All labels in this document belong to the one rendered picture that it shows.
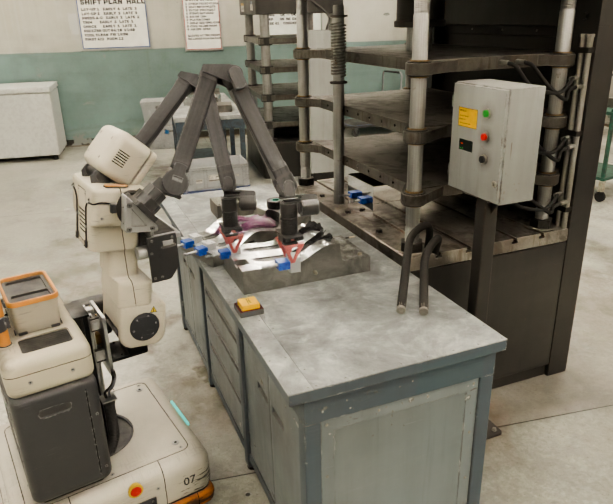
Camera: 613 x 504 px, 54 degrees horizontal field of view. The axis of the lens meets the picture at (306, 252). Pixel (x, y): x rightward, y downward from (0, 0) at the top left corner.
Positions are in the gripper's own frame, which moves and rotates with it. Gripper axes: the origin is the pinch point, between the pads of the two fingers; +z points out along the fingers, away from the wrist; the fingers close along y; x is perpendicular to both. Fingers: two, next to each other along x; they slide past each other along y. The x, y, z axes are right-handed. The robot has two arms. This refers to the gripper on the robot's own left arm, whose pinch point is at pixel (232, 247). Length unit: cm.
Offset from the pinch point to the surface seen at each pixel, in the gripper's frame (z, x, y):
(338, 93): -45, -75, 68
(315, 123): 26, -195, 385
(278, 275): 5.8, -11.4, -19.0
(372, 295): 11, -39, -38
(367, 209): 7, -78, 41
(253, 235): 2.3, -13.1, 15.7
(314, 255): 0.5, -25.4, -18.9
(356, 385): 13, -11, -81
